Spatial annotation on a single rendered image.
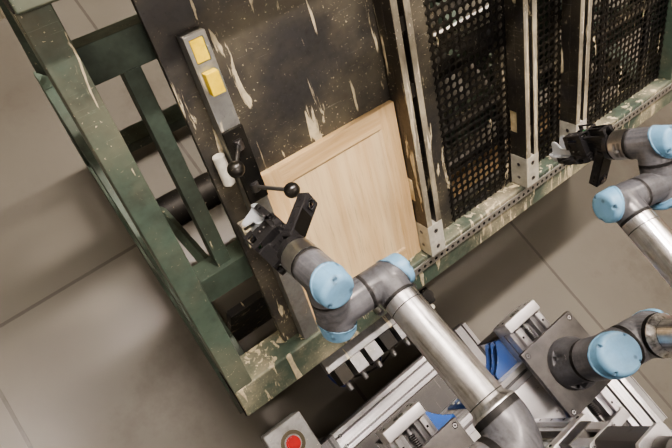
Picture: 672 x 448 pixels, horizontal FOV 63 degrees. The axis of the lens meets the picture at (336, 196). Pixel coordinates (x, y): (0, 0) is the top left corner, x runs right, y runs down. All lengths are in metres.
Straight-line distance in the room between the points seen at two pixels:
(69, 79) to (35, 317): 1.77
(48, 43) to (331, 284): 0.64
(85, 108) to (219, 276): 0.60
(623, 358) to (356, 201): 0.80
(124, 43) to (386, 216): 0.89
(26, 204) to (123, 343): 0.81
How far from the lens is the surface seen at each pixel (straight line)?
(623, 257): 3.38
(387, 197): 1.64
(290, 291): 1.55
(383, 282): 1.10
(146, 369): 2.61
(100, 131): 1.15
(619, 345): 1.63
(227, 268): 1.50
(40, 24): 1.09
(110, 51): 1.21
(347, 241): 1.61
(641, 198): 1.39
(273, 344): 1.72
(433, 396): 2.50
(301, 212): 1.13
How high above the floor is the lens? 2.57
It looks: 65 degrees down
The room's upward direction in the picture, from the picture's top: 23 degrees clockwise
